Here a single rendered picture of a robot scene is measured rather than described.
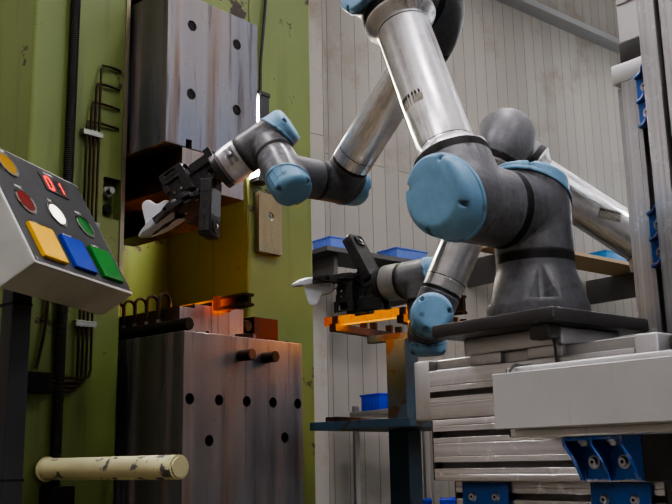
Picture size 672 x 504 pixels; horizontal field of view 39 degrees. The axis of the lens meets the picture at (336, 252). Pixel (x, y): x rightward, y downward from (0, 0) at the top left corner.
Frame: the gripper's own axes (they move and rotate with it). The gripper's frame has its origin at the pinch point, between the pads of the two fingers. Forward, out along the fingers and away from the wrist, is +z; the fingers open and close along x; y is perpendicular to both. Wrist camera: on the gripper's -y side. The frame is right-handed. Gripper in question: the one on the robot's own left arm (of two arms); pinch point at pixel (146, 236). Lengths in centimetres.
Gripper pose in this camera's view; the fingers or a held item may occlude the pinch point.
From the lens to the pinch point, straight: 187.1
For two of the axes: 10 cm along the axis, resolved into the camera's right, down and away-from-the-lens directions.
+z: -8.2, 5.6, 1.3
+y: -5.0, -8.1, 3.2
